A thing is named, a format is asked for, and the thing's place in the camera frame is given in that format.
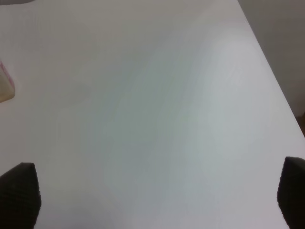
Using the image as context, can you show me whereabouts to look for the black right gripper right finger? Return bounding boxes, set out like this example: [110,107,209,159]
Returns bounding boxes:
[277,156,305,229]

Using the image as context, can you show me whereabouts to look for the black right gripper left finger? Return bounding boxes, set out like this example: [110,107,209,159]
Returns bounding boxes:
[0,163,41,229]

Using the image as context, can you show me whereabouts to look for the clear plastic beverage bottle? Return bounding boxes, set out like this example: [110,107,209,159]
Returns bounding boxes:
[0,61,16,103]

